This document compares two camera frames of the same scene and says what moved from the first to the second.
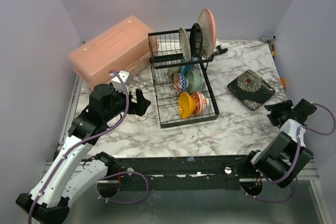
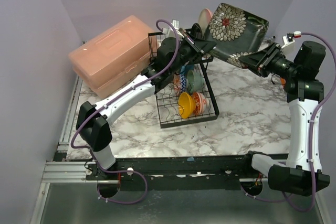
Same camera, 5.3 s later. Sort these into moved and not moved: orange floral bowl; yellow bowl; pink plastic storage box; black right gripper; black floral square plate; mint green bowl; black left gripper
Moved: black left gripper; black right gripper; black floral square plate
Not moved: orange floral bowl; mint green bowl; yellow bowl; pink plastic storage box
